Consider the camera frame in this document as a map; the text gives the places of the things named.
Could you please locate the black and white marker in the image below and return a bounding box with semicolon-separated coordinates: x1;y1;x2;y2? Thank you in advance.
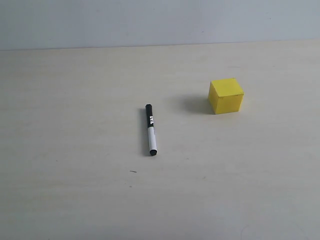
145;104;158;156

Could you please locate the yellow cube block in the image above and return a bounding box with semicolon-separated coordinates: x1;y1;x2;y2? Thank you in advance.
208;78;244;115

